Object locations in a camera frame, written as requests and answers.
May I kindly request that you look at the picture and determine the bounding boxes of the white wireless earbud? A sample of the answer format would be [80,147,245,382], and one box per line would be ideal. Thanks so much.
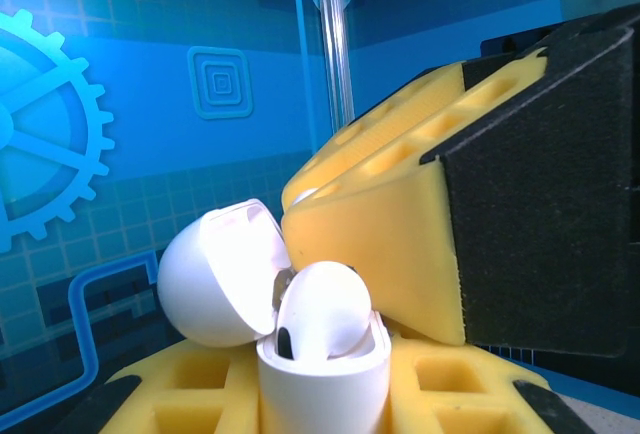
[276,260,374,360]

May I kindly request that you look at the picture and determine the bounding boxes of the white earbud charging case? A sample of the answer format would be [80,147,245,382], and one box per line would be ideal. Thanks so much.
[157,197,392,434]

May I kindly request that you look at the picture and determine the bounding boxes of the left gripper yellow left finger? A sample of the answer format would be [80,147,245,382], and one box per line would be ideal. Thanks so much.
[49,341,262,434]

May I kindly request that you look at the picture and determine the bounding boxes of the aluminium frame post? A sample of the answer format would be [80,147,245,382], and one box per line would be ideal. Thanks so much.
[310,0,357,131]

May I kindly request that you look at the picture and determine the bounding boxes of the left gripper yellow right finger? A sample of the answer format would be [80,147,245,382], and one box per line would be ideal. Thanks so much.
[387,326,597,434]

